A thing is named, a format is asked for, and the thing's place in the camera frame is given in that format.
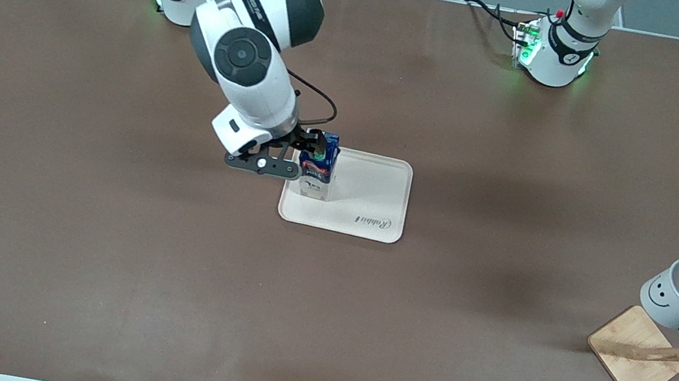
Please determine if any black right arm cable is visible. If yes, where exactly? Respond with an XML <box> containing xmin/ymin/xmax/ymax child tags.
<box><xmin>276</xmin><ymin>68</ymin><xmax>345</xmax><ymax>144</ymax></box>

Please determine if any blue milk carton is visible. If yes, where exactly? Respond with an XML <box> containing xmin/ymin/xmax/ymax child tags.
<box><xmin>291</xmin><ymin>129</ymin><xmax>343</xmax><ymax>204</ymax></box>

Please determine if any beige rabbit print tray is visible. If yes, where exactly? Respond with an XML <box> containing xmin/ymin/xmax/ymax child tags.
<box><xmin>275</xmin><ymin>138</ymin><xmax>417</xmax><ymax>246</ymax></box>

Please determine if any black left base cable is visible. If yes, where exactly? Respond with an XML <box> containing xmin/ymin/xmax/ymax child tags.
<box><xmin>457</xmin><ymin>0</ymin><xmax>528</xmax><ymax>45</ymax></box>

